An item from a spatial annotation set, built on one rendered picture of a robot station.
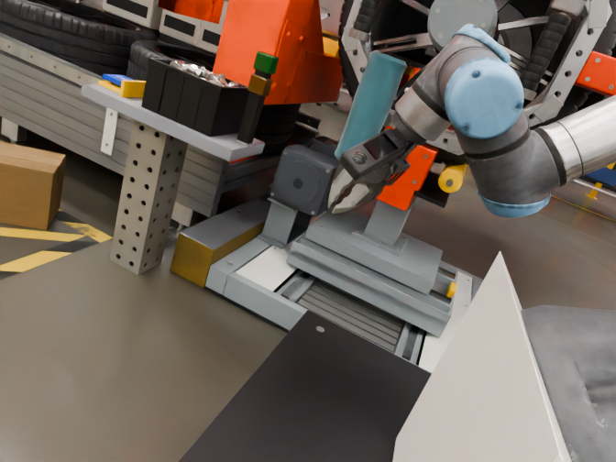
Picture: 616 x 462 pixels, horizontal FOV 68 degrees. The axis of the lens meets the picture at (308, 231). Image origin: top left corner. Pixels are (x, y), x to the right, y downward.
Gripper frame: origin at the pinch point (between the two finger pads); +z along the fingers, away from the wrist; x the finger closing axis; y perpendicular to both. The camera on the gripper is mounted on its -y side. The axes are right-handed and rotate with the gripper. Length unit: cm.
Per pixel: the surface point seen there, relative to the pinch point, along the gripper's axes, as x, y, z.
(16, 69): 119, 10, 63
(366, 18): 25.7, 14.4, -25.1
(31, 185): 64, -9, 61
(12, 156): 74, -11, 60
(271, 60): 35.9, 10.4, -6.1
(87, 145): 84, 18, 65
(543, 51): -2.7, 22.0, -40.9
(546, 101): -6, 45, -35
